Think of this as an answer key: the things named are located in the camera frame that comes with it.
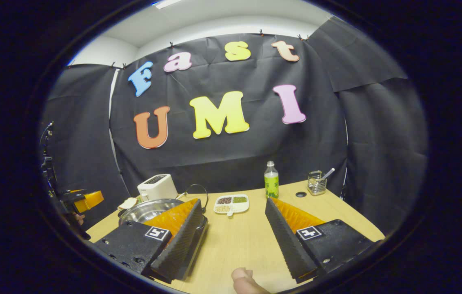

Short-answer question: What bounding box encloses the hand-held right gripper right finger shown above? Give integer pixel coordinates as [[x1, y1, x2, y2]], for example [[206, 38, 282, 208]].
[[264, 197, 378, 283]]

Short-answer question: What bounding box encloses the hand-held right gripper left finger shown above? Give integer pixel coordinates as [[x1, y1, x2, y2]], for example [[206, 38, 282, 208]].
[[94, 198, 203, 284]]

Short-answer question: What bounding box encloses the steel pot with black handle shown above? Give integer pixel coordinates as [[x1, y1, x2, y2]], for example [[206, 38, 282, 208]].
[[118, 198, 209, 231]]

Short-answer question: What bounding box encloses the white toaster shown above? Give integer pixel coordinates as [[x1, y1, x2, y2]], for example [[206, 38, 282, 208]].
[[137, 174, 178, 201]]

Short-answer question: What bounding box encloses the white divided dish of beans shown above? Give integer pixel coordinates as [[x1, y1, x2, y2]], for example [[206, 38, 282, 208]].
[[213, 194, 250, 216]]

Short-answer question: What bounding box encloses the green drink bottle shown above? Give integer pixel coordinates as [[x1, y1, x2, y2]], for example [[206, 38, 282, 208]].
[[264, 160, 280, 199]]

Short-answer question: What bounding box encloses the large ceiling light panel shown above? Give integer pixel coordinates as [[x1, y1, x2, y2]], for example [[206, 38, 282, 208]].
[[151, 0, 184, 9]]

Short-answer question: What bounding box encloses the black power cable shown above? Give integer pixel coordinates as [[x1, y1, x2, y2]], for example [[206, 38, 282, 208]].
[[176, 184, 209, 213]]

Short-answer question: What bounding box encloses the wire mesh holder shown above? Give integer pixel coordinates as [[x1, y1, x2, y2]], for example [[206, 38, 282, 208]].
[[307, 170, 327, 196]]

